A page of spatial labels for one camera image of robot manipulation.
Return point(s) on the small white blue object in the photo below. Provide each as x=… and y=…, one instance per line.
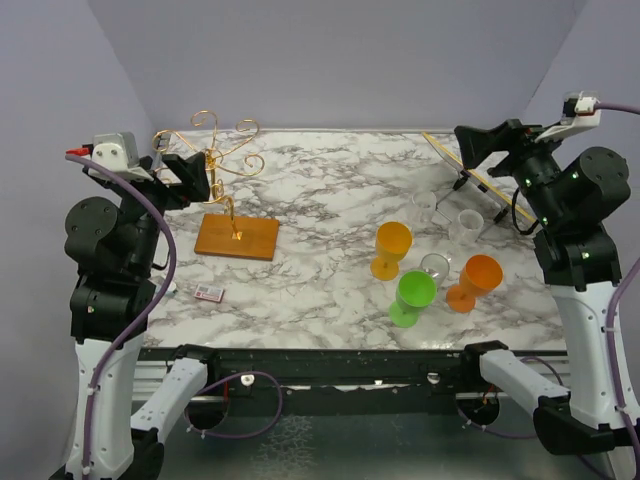
x=171, y=289

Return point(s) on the orange plastic wine glass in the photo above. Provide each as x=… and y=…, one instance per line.
x=480, y=276

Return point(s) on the small whiteboard on stand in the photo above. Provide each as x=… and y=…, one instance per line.
x=498, y=192

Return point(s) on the clear stemmed glass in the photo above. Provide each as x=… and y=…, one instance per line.
x=437, y=267

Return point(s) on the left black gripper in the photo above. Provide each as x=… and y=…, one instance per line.
x=194, y=179

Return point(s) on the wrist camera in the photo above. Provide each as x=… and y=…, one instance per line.
x=116, y=152
x=579, y=115

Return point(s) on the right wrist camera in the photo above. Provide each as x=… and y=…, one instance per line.
x=579, y=115

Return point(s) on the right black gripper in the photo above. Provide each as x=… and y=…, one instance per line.
x=518, y=139

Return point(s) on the small red white box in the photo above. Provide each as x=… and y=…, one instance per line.
x=209, y=293

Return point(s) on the green plastic wine glass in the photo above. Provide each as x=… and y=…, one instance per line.
x=415, y=291

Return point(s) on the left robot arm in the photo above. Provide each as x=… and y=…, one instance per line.
x=126, y=258

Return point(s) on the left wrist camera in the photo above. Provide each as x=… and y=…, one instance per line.
x=116, y=152

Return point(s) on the black metal base rail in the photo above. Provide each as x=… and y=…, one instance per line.
x=323, y=382

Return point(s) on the yellow plastic wine glass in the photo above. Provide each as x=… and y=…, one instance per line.
x=392, y=243

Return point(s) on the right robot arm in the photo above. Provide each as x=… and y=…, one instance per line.
x=598, y=411

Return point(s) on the gold wire glass rack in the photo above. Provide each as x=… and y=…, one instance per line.
x=228, y=234

